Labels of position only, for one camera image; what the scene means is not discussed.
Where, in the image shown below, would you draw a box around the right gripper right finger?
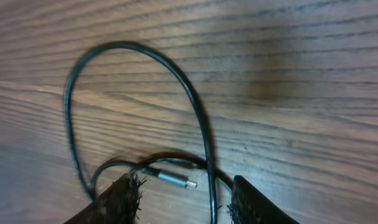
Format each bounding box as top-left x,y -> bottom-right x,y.
228,175 -> 299,224

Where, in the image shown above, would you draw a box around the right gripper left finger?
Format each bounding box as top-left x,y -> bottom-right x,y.
64,173 -> 145,224

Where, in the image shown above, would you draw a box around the black cable silver plugs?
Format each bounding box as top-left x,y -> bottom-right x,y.
63,41 -> 232,223

